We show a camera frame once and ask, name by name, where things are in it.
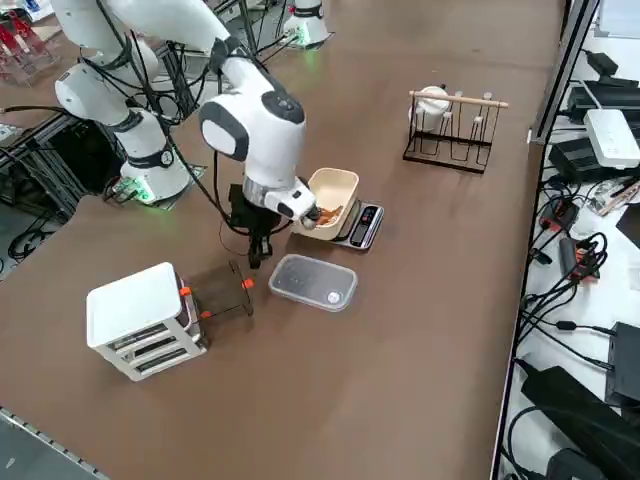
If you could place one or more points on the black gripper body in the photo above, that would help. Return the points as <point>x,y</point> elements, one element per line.
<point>250,217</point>

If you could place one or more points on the brown toy chicken leg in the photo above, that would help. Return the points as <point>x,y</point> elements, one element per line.
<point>332,214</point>

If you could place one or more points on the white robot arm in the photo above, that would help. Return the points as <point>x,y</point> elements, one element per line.
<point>310,20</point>
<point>260,125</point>

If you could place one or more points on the white digital kitchen scale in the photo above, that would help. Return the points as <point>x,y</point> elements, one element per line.
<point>367,225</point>

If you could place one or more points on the black box device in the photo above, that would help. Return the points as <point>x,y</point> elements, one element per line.
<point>625,365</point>

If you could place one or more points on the clear plastic container lid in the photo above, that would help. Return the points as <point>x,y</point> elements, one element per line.
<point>310,280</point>

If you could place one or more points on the cream plastic container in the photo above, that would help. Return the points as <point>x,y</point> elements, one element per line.
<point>335,185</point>

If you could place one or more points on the white cup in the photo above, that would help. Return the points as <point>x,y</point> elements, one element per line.
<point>430,112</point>

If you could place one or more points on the clear stand red parts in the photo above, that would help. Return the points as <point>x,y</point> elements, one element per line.
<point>25,50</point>

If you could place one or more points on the black power strip red switches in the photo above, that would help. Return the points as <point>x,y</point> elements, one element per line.
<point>560,215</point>

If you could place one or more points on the black power brick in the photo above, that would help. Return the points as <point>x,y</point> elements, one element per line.
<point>575,155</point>

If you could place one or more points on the white rectangular device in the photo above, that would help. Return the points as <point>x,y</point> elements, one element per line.
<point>612,135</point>

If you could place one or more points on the aluminium frame structure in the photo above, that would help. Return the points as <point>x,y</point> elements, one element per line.
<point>30,165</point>

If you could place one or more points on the aluminium table rail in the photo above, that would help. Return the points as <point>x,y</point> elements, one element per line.
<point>50,442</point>

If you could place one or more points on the white post bracket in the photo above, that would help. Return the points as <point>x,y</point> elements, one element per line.
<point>531,136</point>

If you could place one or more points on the aluminium camera post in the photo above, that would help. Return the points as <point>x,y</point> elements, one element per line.
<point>570,70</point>

